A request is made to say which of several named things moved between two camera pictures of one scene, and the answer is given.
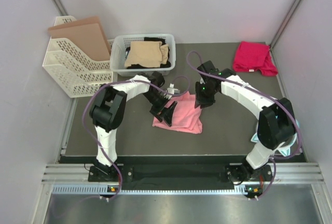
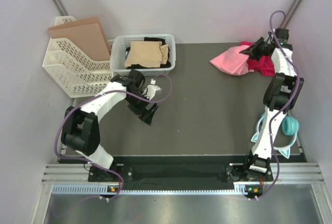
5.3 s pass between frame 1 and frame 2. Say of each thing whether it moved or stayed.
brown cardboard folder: stayed
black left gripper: moved
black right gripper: moved
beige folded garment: stayed
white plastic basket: stayed
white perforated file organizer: stayed
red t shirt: stayed
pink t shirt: moved
